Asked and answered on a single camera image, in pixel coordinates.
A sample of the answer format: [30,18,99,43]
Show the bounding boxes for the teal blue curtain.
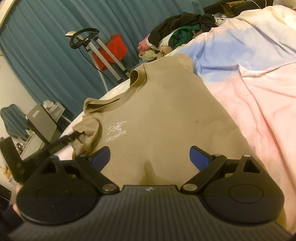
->
[1,1,213,118]

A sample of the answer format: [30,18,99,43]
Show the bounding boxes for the pile of mixed clothes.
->
[138,12,228,61]

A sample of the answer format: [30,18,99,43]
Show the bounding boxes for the red cloth on steamer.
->
[93,34,127,71]

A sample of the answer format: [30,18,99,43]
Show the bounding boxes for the grey black chair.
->
[26,104,63,145]

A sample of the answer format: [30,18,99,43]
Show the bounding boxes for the pastel bed duvet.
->
[57,6,295,232]

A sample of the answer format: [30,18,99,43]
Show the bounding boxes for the wavy blue mirror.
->
[1,104,29,141]

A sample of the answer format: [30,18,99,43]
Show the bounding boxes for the khaki beige t-shirt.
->
[71,53,254,187]

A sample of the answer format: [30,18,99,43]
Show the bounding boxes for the garment steamer stand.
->
[65,28,130,92]

